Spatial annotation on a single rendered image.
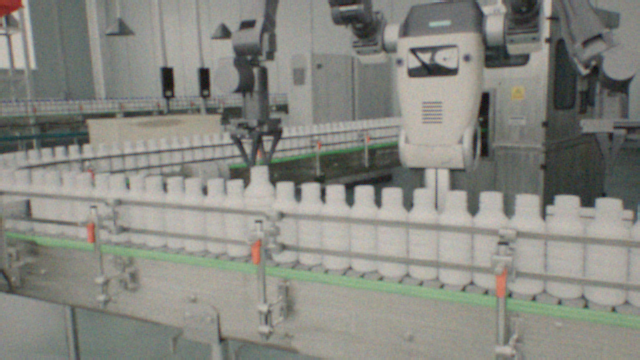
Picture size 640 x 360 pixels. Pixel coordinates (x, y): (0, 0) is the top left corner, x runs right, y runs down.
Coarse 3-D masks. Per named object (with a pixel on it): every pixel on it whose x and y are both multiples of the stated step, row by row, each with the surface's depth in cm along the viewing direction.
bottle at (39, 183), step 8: (40, 176) 145; (40, 184) 145; (32, 192) 145; (40, 192) 145; (32, 200) 145; (40, 200) 145; (32, 208) 146; (40, 208) 145; (32, 216) 147; (40, 216) 146; (40, 224) 146; (40, 232) 147
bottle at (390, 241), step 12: (384, 192) 100; (396, 192) 99; (384, 204) 100; (396, 204) 100; (384, 216) 99; (396, 216) 99; (384, 228) 100; (396, 228) 99; (384, 240) 100; (396, 240) 99; (384, 252) 101; (396, 252) 100; (408, 252) 102; (384, 264) 101; (396, 264) 100; (384, 276) 102; (396, 276) 101
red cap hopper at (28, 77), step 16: (0, 0) 638; (16, 0) 650; (0, 16) 642; (0, 32) 694; (16, 32) 673; (0, 80) 699; (16, 80) 711; (32, 80) 670; (16, 96) 712; (32, 96) 671; (32, 128) 679
